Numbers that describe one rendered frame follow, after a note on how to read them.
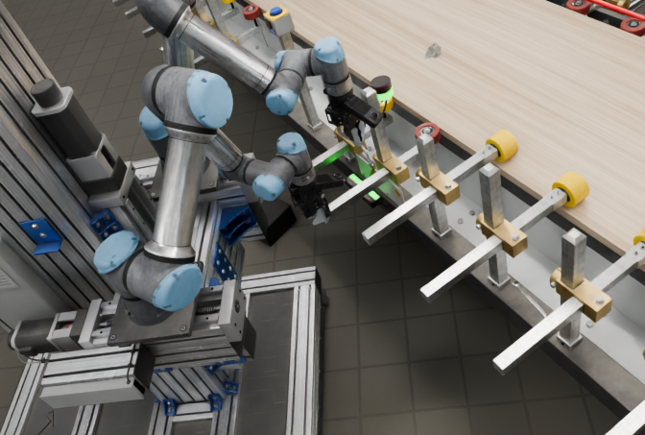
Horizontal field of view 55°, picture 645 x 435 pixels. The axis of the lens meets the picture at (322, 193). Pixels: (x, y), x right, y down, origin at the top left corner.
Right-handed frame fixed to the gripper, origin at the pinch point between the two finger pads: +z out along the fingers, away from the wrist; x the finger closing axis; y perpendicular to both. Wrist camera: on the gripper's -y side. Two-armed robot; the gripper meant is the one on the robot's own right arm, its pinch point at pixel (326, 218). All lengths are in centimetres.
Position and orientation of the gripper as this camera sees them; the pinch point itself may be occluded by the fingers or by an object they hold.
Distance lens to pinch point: 195.1
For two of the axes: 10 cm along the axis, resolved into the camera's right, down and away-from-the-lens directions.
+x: 5.3, 5.1, -6.8
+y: -8.1, 5.4, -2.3
